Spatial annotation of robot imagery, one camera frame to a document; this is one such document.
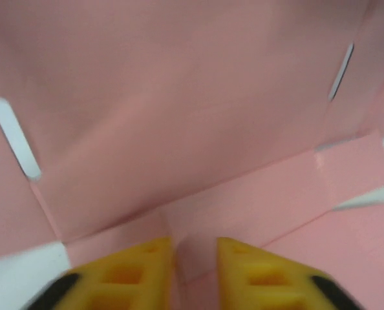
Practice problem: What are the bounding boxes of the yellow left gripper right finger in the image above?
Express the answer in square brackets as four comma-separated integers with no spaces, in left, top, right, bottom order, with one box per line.
[216,236,365,310]

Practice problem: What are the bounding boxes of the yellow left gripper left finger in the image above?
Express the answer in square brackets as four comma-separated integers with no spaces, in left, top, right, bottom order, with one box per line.
[33,236,180,310]

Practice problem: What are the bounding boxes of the pink cloth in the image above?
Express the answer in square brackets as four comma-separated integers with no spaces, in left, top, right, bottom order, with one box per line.
[0,0,384,310]

